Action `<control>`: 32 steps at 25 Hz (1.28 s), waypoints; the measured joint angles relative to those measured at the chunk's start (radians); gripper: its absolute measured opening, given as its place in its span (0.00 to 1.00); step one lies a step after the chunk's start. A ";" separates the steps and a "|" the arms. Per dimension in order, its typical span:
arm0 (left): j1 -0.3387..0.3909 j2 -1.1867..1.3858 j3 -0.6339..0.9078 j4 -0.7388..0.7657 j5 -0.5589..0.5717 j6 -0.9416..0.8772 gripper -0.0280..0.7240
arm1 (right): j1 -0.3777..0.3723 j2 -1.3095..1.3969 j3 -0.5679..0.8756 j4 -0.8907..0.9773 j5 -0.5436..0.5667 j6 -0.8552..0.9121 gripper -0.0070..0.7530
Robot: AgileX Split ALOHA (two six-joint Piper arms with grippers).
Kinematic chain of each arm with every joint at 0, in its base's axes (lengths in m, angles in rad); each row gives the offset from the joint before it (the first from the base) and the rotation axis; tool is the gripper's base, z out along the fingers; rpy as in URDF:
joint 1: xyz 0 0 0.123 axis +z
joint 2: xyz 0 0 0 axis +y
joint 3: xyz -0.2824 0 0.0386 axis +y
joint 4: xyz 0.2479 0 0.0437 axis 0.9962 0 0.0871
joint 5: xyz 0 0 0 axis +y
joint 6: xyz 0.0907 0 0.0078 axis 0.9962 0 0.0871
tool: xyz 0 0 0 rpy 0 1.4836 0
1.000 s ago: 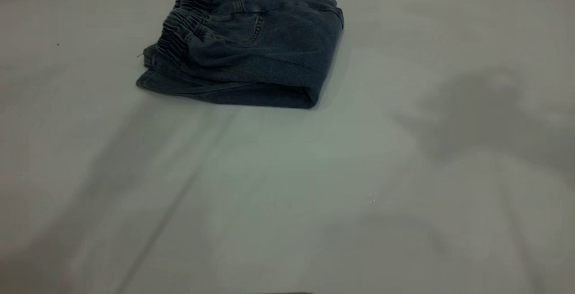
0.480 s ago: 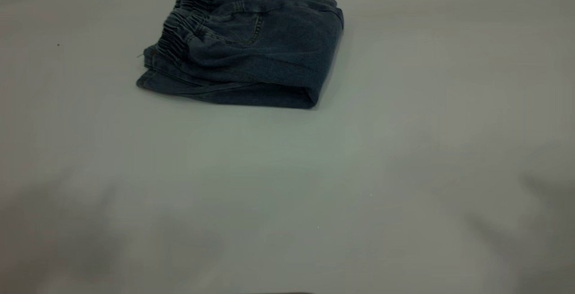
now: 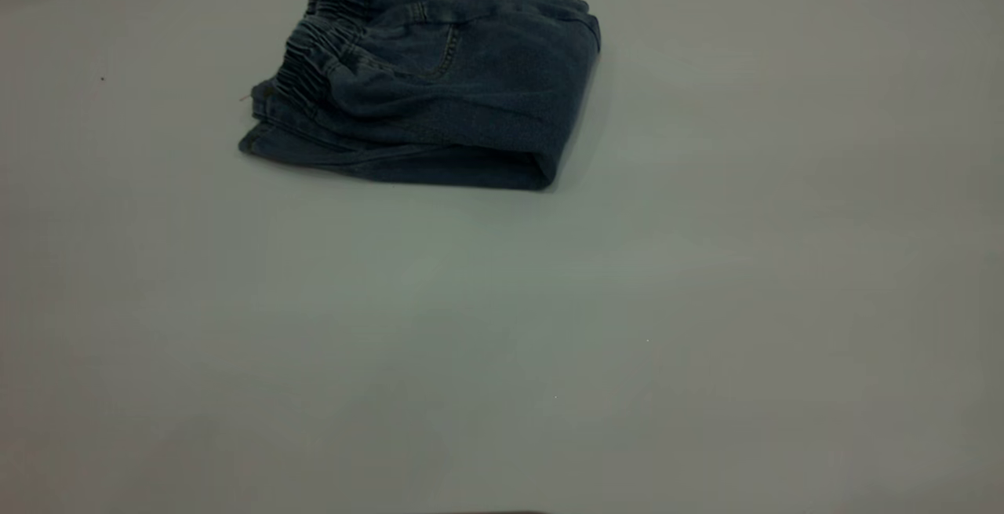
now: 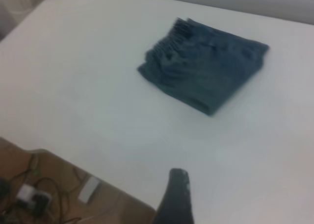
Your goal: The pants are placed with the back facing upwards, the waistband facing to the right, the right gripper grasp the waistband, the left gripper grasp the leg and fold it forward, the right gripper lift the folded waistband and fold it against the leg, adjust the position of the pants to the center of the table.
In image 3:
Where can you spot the blue denim printed jeans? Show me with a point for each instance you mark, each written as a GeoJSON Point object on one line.
{"type": "Point", "coordinates": [455, 90]}

